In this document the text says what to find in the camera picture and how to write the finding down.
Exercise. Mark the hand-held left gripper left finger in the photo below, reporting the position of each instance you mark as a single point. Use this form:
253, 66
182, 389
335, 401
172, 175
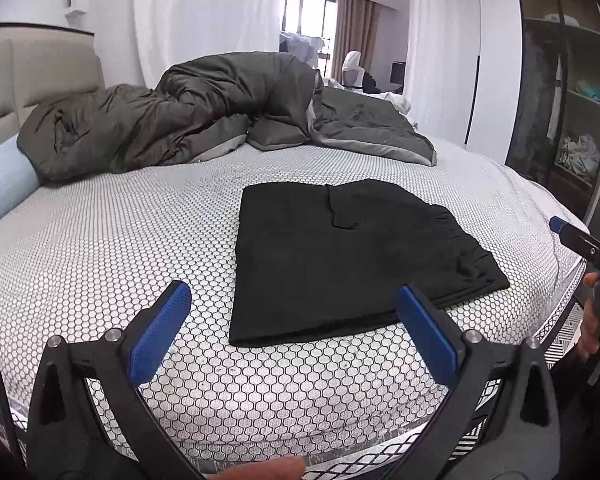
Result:
160, 332

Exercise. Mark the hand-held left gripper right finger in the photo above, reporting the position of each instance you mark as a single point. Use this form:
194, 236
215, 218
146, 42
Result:
425, 335

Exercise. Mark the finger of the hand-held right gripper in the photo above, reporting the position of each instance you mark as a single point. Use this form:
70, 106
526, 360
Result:
577, 237

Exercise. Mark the black pants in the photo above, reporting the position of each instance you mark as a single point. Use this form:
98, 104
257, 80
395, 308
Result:
340, 265

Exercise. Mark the person's right hand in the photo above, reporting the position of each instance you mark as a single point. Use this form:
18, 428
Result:
591, 320

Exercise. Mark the person's left hand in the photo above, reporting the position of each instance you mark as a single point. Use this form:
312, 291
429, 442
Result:
265, 470

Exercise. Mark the grey cloth pile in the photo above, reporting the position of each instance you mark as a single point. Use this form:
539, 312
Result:
580, 155

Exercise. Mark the white hanging garment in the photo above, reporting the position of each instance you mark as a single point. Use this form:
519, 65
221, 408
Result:
555, 100

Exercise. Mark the teal cloth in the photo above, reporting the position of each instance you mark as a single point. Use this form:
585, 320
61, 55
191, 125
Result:
591, 92

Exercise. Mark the dark glass wardrobe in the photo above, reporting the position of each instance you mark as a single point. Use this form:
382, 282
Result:
555, 85

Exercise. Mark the light blue pillow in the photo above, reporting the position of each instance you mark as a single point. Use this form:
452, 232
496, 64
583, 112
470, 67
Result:
2, 185

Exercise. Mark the dark grey duvet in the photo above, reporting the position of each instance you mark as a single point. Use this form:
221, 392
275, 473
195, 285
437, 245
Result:
180, 110

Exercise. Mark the white cloth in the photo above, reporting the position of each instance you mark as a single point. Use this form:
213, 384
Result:
395, 104

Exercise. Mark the white sheer curtain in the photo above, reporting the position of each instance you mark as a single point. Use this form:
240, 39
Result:
442, 45
205, 15

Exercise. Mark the black monitor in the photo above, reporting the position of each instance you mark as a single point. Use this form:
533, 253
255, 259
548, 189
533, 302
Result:
398, 76

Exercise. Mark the white office chair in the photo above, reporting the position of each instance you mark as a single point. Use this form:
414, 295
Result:
351, 65

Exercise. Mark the beige padded headboard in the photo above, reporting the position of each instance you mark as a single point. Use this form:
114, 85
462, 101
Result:
45, 70

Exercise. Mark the brown curtain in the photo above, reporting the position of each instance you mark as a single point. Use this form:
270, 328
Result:
355, 35

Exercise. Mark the rack with white clothes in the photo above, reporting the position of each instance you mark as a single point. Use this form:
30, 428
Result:
300, 45

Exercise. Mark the window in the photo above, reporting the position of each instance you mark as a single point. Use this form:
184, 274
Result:
307, 20

